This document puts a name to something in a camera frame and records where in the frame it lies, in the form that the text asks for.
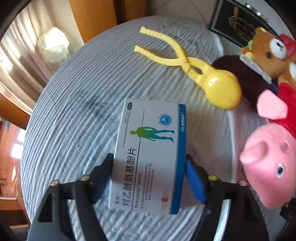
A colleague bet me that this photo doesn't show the white blue paracetamol box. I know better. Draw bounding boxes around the white blue paracetamol box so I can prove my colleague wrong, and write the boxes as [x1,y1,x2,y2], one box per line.
[109,98,186,215]

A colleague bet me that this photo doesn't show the red dress pig plush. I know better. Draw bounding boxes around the red dress pig plush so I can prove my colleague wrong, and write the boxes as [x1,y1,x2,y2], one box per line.
[239,83,295,209]

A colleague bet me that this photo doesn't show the white striped table cloth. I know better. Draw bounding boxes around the white striped table cloth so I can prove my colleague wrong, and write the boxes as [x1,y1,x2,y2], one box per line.
[21,16,264,240]

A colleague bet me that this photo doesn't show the yellow snowball maker tongs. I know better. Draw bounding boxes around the yellow snowball maker tongs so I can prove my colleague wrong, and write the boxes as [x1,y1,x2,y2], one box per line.
[134,26,242,109]

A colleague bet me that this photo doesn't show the brown teddy bear plush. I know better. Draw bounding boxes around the brown teddy bear plush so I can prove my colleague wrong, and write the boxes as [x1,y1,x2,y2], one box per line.
[240,27,295,87]

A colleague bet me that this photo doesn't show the white plastic bag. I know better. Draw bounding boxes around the white plastic bag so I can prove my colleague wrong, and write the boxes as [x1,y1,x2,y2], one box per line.
[37,27,70,68]

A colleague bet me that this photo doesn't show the red bear-shaped plastic case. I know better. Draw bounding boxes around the red bear-shaped plastic case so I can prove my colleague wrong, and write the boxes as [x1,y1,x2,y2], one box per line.
[280,34,296,58]

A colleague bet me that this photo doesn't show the dark green gift box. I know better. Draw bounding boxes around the dark green gift box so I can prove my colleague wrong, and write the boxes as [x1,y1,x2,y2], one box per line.
[208,0,279,47]

